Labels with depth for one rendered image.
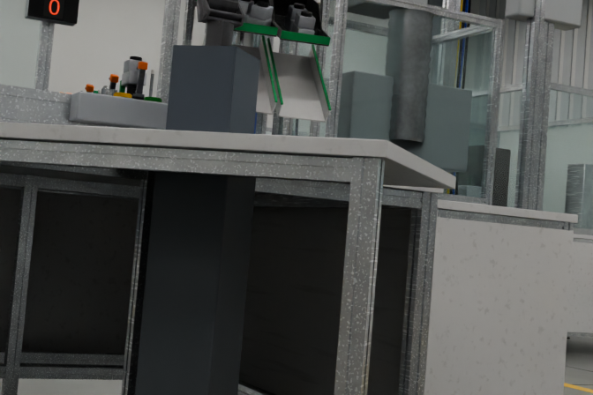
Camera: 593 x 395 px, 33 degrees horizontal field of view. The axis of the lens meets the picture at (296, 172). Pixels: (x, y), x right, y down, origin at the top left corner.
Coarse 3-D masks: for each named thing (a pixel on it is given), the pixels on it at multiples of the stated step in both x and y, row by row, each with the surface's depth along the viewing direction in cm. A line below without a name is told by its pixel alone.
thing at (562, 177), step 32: (512, 96) 756; (576, 96) 745; (512, 128) 752; (576, 128) 744; (512, 160) 748; (576, 160) 743; (512, 192) 744; (544, 192) 729; (576, 192) 743; (576, 224) 742
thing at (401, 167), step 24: (96, 144) 184; (120, 144) 179; (144, 144) 176; (168, 144) 175; (192, 144) 173; (216, 144) 172; (240, 144) 171; (264, 144) 169; (288, 144) 168; (312, 144) 166; (336, 144) 165; (360, 144) 164; (384, 144) 163; (408, 168) 181; (432, 168) 201
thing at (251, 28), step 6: (252, 0) 272; (258, 0) 270; (264, 0) 263; (246, 24) 245; (252, 24) 246; (234, 30) 245; (240, 30) 246; (246, 30) 246; (252, 30) 246; (258, 30) 246; (264, 30) 247; (270, 30) 247; (276, 30) 248
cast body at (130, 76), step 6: (132, 60) 239; (138, 60) 240; (126, 66) 240; (132, 66) 239; (126, 72) 239; (132, 72) 237; (138, 72) 238; (126, 78) 239; (132, 78) 237; (126, 84) 239; (132, 84) 238; (144, 84) 239
